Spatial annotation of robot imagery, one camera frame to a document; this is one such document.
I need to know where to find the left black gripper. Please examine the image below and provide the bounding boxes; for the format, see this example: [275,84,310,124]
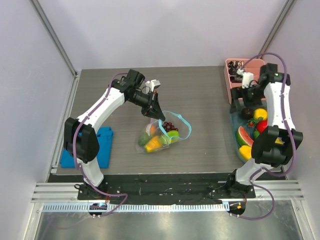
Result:
[127,90,165,121]

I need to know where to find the purple grape bunch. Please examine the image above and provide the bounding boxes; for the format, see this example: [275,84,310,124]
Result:
[162,121,179,133]

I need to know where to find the clear zip top bag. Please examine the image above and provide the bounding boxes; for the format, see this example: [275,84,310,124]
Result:
[136,110,192,154]

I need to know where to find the orange green mango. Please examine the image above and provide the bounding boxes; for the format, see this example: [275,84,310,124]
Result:
[144,136,162,153]

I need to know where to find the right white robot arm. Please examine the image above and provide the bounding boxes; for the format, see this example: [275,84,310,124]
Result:
[225,63,303,198]

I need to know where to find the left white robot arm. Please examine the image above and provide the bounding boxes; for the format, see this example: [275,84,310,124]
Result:
[63,69,165,200]

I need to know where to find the blue fruit bin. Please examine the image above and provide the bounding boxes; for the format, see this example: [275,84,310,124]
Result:
[230,107,266,164]

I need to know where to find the green starfruit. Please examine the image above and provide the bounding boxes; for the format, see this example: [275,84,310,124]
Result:
[137,132,151,147]

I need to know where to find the yellow bell pepper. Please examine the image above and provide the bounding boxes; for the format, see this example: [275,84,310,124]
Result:
[253,108,268,122]

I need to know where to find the black parts in tray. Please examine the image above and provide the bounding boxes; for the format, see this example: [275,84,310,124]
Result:
[227,60,245,83]

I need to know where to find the pink compartment tray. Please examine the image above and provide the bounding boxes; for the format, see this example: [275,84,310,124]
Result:
[224,58,265,103]

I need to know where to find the watermelon slice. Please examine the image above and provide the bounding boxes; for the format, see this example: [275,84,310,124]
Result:
[236,126,254,147]

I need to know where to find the blue folded cloth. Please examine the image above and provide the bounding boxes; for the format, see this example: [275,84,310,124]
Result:
[59,126,114,169]

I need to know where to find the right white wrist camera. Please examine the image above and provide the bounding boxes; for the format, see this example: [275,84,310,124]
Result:
[236,68,254,89]

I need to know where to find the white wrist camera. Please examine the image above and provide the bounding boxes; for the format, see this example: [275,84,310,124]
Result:
[144,79,161,94]
[236,68,254,89]

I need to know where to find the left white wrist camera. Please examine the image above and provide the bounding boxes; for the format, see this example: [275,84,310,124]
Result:
[144,79,161,94]

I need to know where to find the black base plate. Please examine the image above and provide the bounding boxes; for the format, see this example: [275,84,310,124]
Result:
[75,173,256,205]

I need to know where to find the white slotted cable duct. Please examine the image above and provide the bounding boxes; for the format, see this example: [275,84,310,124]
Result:
[42,201,230,213]

